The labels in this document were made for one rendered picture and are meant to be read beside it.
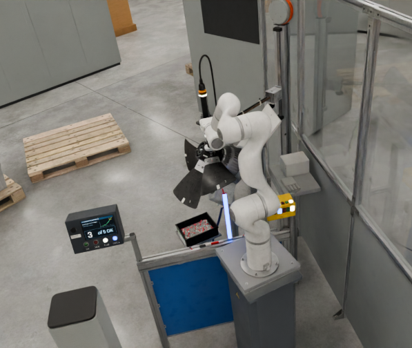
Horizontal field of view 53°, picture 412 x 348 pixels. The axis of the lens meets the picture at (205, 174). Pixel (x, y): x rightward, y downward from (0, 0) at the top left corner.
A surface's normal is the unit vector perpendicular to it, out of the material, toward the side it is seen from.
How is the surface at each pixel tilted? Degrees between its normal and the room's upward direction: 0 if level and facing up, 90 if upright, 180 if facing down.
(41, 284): 0
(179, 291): 90
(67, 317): 0
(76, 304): 0
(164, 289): 90
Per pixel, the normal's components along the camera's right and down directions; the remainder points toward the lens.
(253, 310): -0.34, 0.57
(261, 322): 0.42, 0.47
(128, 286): -0.13, -0.82
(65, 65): 0.64, 0.36
